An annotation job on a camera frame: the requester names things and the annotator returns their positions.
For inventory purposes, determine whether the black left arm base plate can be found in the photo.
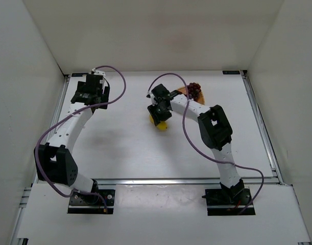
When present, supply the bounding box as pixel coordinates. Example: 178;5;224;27
67;189;115;214

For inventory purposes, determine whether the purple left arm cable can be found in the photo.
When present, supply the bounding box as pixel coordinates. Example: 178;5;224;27
34;65;128;214

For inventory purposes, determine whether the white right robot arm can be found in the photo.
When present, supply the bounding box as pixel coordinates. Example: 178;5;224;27
147;83;244;203

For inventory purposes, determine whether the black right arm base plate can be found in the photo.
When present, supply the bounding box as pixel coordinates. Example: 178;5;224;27
202;188;256;216

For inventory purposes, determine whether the purple fake grape bunch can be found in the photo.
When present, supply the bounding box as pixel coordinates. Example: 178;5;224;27
187;83;201;99

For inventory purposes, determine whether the woven wicker fruit basket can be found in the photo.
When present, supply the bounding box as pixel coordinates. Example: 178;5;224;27
177;87;205;105

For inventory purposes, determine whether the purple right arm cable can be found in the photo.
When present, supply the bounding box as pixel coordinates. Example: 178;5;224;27
147;73;265;215

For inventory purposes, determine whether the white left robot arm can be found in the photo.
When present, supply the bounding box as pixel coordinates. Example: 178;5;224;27
34;69;112;197

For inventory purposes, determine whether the yellow fake lemon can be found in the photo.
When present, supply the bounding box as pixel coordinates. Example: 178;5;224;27
149;115;168;131

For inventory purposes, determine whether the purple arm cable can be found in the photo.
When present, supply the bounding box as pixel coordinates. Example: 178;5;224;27
147;73;265;215
34;65;128;214

